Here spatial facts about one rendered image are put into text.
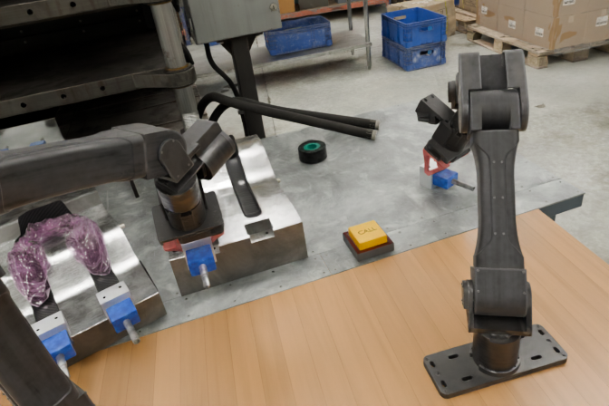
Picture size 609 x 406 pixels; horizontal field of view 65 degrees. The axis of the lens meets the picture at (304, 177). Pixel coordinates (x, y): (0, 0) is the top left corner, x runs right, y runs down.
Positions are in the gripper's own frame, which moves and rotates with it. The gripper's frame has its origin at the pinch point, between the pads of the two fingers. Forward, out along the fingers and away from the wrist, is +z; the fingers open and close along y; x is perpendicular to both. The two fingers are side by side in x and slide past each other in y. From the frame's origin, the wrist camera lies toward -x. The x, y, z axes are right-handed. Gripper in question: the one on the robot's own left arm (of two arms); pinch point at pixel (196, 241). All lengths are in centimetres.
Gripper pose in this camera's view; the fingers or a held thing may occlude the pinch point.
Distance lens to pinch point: 84.2
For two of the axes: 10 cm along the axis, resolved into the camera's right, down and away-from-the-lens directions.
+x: 3.4, 7.9, -5.1
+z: -0.4, 5.6, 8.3
